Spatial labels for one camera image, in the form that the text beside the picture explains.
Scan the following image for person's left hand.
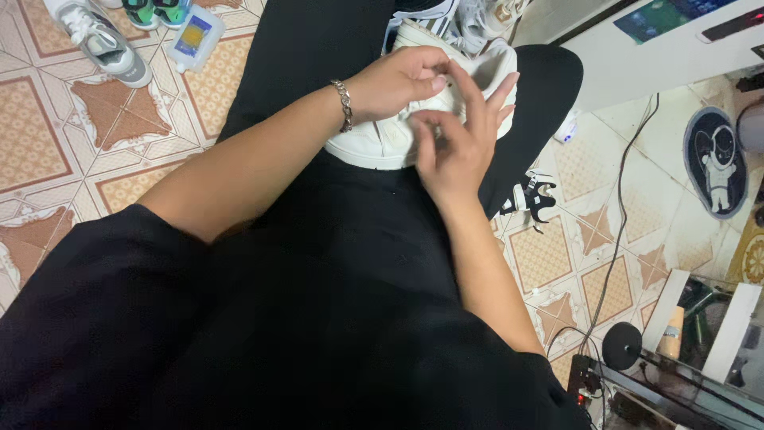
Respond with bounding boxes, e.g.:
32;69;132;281
351;46;452;124

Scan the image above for black power strip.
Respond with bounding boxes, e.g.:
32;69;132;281
566;354;607;414

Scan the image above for white sneaker with laces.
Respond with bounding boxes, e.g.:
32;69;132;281
456;0;530;58

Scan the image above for blue green mat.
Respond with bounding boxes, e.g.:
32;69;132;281
614;0;739;45

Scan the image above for grey and white sneaker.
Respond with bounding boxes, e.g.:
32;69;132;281
43;0;154;90

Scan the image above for small white device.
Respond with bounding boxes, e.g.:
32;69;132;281
553;110;579;145

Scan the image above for person's right hand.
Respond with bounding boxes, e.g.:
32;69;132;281
408;59;520;204

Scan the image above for beige bottle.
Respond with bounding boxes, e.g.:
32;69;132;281
656;306;686;361

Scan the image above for silver chain bracelet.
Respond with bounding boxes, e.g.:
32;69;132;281
331;79;355;133

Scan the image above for black cable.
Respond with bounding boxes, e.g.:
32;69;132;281
546;92;661;359

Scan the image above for oval astronaut rug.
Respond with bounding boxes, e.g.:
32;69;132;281
683;106;749;221

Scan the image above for person's black shirt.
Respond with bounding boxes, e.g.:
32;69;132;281
0;203;593;430

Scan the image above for white table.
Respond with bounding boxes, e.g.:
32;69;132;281
560;0;764;112

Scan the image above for black round disc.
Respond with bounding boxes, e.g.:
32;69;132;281
601;321;643;371

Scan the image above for white leather sneaker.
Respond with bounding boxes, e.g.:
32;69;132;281
324;19;519;172

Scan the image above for green and black shoe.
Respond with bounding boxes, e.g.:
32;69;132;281
154;0;192;30
122;0;161;31

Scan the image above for black shoe with white stripes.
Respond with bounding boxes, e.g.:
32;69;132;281
382;0;461;55

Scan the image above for person's black trousers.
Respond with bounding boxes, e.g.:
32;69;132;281
218;0;585;299

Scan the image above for clear bottle with blue label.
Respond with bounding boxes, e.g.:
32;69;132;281
166;5;226;74

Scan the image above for glass tank with white frame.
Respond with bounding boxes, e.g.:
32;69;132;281
588;269;764;430

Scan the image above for black flat remote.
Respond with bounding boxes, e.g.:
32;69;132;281
696;7;764;44

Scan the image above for yellow patterned mat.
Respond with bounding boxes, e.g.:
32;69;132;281
725;220;764;287

